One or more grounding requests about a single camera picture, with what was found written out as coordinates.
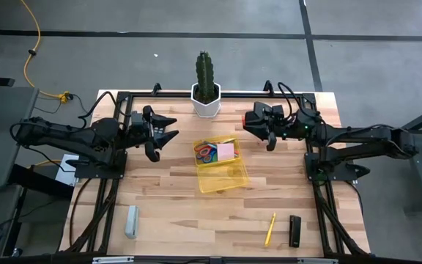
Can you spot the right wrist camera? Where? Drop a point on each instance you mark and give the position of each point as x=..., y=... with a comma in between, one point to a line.
x=277, y=111

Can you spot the grey stapler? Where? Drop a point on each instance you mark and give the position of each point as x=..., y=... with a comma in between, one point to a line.
x=132, y=221

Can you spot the white power box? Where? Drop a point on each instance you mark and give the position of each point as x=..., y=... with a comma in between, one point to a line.
x=66, y=172

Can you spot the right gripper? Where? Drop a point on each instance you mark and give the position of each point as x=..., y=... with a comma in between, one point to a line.
x=291, y=128

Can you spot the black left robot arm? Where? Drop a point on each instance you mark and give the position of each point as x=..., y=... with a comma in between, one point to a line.
x=68, y=135

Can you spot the yellow pen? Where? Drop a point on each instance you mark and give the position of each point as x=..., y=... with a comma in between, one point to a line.
x=270, y=230

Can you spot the white hexagonal plant pot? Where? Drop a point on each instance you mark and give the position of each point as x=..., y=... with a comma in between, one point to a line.
x=206, y=110

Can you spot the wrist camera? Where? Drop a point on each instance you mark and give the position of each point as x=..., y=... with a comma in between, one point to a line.
x=277, y=111
x=137, y=119

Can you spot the pink sticky note pad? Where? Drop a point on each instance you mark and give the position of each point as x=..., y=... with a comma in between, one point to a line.
x=225, y=152

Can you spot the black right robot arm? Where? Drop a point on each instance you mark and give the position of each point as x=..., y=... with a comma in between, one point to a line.
x=372, y=137

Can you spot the silver metal bracket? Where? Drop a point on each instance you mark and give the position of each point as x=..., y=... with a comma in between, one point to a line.
x=317, y=261
x=112, y=260

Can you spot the green cactus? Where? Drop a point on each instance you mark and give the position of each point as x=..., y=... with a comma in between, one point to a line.
x=205, y=77

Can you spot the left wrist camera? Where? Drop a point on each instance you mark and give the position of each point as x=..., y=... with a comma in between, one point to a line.
x=137, y=119

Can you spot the black stapler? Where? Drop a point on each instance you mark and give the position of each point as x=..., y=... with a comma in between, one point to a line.
x=295, y=231

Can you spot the yellow transparent pencil case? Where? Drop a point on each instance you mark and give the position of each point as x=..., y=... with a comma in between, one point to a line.
x=225, y=179

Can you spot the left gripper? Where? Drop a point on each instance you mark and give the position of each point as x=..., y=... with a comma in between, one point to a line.
x=148, y=133

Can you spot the black equipment box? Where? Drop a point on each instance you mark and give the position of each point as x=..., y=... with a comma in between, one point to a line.
x=35, y=181

